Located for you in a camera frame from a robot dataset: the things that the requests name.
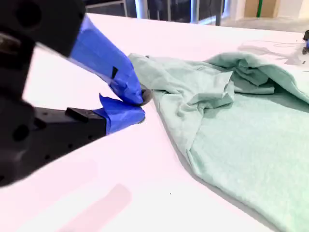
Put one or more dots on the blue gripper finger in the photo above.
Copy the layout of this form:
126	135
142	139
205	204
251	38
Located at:
101	53
120	116

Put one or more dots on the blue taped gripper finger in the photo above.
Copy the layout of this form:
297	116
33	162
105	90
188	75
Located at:
307	42

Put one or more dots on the pale green T-shirt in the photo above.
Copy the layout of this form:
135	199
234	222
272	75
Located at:
241	125

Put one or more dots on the wooden panel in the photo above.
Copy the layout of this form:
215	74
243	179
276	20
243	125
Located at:
268	8

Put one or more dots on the green pole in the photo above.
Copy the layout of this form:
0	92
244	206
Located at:
259	8

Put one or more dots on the grey metal frame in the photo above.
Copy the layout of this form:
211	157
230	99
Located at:
123	7

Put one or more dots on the light grey post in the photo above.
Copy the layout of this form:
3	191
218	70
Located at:
194	10
141	9

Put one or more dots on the dark grey metal post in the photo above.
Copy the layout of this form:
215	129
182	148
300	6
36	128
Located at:
218	12

